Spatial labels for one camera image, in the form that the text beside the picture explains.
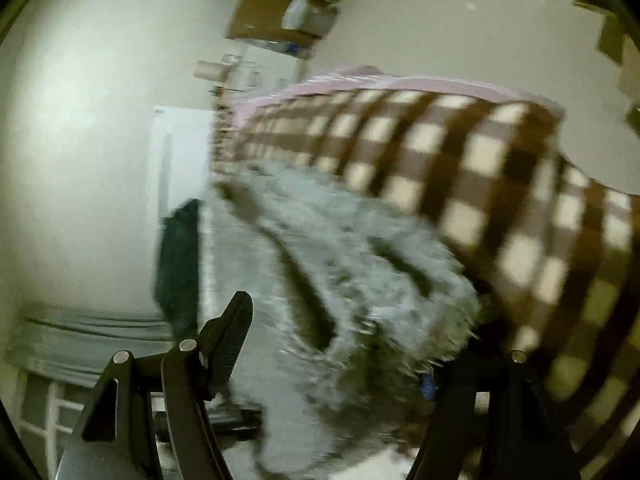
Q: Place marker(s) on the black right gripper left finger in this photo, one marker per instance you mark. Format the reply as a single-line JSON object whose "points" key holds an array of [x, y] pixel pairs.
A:
{"points": [[115, 438]]}

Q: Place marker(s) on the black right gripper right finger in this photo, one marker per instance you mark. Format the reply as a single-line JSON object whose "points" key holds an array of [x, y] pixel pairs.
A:
{"points": [[491, 402]]}

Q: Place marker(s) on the grey fluffy pants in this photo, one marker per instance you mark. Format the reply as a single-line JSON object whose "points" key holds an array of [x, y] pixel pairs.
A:
{"points": [[353, 303]]}

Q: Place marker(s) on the grey curtain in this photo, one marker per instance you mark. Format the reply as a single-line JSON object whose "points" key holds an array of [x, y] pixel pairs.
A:
{"points": [[70, 345]]}

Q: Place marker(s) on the floral white brown blanket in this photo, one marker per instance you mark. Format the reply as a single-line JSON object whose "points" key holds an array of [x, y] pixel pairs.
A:
{"points": [[552, 253]]}

